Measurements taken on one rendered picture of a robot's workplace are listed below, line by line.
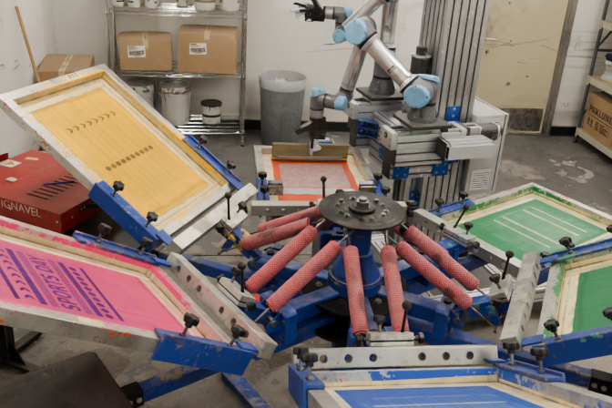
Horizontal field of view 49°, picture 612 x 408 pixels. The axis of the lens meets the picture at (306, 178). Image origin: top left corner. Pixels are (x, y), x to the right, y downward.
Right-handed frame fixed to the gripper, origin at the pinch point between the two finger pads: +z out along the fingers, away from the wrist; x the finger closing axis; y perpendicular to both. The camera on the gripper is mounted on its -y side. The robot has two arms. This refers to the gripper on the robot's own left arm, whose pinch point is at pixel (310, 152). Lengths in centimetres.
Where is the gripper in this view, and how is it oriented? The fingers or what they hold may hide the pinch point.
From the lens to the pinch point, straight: 363.0
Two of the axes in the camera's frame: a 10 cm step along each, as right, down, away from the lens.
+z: -0.6, 9.2, 3.9
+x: -1.2, -4.0, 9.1
